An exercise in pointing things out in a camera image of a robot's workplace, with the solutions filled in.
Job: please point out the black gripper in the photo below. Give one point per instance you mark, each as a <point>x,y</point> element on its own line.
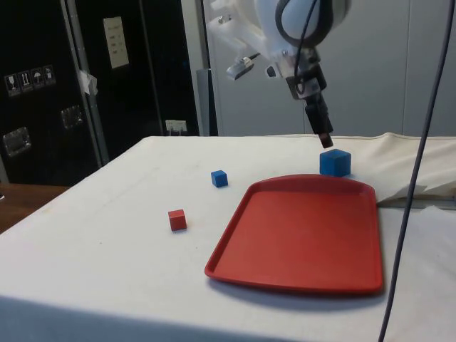
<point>307,82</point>

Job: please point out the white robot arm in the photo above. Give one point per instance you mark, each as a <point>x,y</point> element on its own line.
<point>270,25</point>

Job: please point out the red tray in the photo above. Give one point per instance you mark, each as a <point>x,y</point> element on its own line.
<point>303,235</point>

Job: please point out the large blue cube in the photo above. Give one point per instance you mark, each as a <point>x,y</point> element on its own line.
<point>334,163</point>

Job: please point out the small blue cube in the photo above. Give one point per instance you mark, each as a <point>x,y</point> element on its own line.
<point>218,178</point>

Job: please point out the small red cube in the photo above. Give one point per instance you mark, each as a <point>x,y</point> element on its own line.
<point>177,220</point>

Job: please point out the black cabinet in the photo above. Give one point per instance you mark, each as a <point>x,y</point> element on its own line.
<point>42,117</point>

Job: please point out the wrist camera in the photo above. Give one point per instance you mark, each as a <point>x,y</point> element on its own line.
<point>239,67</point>

